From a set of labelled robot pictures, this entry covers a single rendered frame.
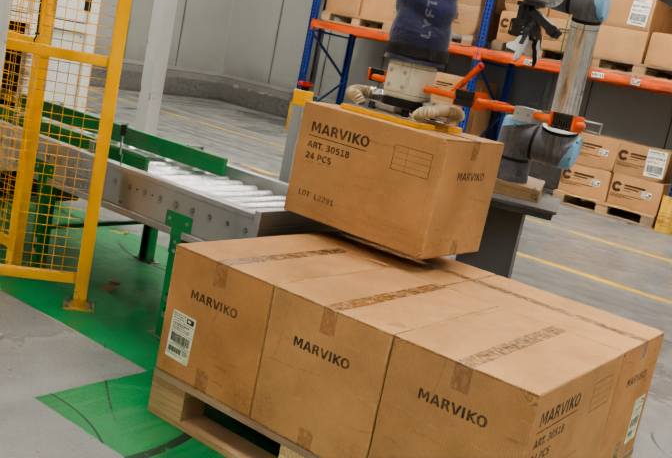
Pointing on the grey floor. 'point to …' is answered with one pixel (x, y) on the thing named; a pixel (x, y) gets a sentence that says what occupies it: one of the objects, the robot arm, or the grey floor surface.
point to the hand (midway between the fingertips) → (525, 65)
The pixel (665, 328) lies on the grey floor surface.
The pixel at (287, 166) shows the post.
